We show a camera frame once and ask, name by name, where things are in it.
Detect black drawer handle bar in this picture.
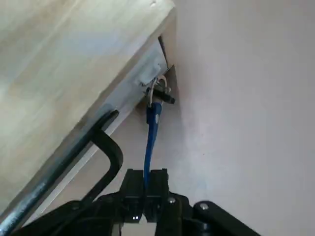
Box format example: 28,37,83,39
0,109,124,236

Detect key with blue tag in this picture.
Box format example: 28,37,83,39
142,76,176,197

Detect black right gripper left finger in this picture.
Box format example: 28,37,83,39
14,169,145,236

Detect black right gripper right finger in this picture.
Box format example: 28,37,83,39
145,168,261,236

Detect wooden drawer box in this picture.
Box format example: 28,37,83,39
0,0,179,236

